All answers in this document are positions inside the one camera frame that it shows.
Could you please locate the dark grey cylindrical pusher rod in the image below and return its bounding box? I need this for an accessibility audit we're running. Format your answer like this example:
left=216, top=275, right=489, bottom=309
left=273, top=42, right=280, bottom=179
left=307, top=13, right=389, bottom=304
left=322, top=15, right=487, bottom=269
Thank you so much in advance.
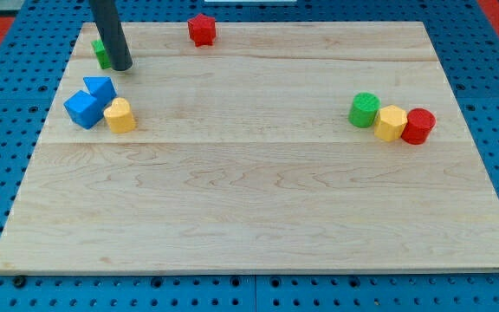
left=88, top=0, right=133, bottom=71

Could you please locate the green star block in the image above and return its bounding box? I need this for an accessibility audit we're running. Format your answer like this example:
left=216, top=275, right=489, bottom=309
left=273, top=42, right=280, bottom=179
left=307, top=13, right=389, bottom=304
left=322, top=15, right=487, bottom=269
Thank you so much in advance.
left=91, top=39, right=111, bottom=69

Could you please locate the red star block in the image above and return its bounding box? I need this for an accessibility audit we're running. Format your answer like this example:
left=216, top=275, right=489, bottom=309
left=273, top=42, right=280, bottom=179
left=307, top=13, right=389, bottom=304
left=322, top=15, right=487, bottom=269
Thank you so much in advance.
left=187, top=13, right=217, bottom=47

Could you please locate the light wooden board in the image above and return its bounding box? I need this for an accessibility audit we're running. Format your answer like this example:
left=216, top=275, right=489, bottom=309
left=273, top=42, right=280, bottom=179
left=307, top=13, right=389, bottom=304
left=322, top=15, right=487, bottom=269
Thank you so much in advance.
left=0, top=22, right=499, bottom=276

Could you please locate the blue triangle block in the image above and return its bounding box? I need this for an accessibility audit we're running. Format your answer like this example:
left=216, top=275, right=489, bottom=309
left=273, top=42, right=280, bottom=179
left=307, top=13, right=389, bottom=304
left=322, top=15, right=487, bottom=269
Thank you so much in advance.
left=83, top=76, right=117, bottom=107

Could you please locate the blue cube block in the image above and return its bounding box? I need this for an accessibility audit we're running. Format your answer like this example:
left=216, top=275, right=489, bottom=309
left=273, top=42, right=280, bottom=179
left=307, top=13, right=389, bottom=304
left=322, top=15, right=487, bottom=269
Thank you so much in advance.
left=64, top=90, right=103, bottom=129

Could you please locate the yellow heart block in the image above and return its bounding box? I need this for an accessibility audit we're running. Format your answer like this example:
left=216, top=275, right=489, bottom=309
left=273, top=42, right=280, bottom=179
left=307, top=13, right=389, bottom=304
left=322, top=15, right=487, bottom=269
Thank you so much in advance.
left=103, top=97, right=137, bottom=133

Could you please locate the green cylinder block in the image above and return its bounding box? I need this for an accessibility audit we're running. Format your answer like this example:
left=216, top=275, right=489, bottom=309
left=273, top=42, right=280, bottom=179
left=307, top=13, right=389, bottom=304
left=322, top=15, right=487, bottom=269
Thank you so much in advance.
left=348, top=92, right=380, bottom=128

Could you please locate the yellow hexagon block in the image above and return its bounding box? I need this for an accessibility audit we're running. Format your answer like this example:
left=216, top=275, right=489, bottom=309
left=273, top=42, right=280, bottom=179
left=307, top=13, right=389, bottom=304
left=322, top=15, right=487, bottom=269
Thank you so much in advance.
left=373, top=105, right=407, bottom=142

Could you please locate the red cylinder block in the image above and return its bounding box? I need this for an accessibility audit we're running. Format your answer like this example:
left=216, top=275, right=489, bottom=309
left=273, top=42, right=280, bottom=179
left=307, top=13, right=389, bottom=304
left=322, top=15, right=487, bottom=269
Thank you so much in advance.
left=401, top=108, right=436, bottom=145

